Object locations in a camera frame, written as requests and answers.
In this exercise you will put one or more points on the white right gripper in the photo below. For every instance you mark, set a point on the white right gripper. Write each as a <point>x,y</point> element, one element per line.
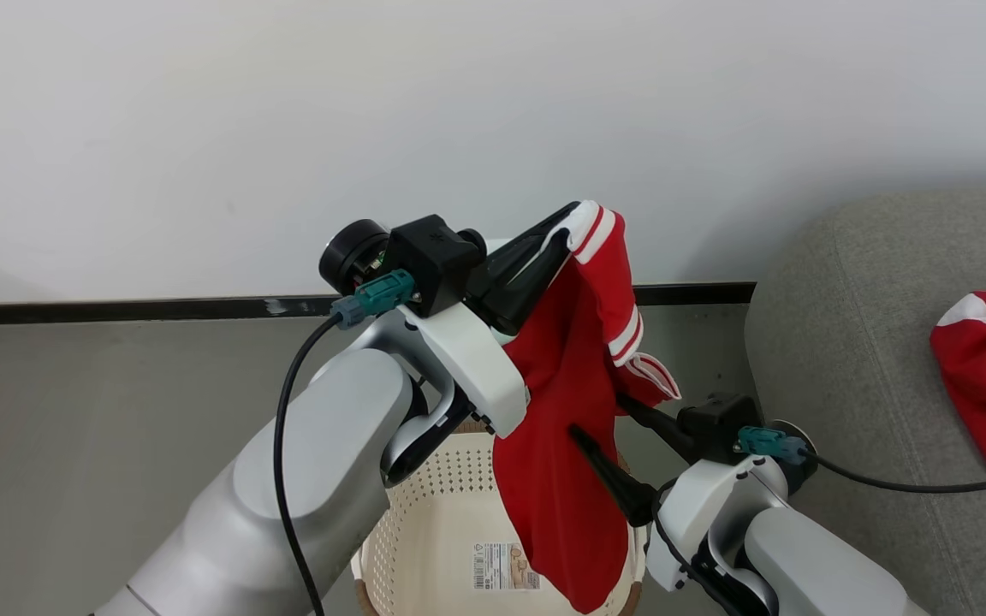
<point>703,505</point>

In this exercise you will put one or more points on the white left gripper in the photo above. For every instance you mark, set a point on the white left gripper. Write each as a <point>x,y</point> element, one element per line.
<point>476,368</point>

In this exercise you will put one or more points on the red garment white striped hem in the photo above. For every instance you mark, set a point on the red garment white striped hem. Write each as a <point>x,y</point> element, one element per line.
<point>561,385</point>

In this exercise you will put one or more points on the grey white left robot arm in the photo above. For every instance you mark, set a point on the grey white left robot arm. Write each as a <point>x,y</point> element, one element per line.
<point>305,488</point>

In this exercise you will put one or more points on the beige perforated laundry basket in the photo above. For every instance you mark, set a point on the beige perforated laundry basket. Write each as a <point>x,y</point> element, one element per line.
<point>442,513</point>

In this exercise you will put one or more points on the printed barcode label sticker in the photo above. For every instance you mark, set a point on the printed barcode label sticker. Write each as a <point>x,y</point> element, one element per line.
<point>506,566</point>

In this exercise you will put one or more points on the grey fabric sofa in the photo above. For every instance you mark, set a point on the grey fabric sofa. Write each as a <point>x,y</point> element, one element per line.
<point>870,342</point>

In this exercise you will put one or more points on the black baseboard strip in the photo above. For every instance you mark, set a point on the black baseboard strip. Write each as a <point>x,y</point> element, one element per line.
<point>116,308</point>

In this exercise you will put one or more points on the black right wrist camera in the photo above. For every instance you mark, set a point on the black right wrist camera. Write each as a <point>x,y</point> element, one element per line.
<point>720,428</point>

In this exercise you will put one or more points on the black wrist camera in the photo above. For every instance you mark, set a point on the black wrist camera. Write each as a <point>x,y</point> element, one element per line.
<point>433,257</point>
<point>720,428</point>

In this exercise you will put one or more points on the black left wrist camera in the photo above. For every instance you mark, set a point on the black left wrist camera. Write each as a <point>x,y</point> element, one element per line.
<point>433,257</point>

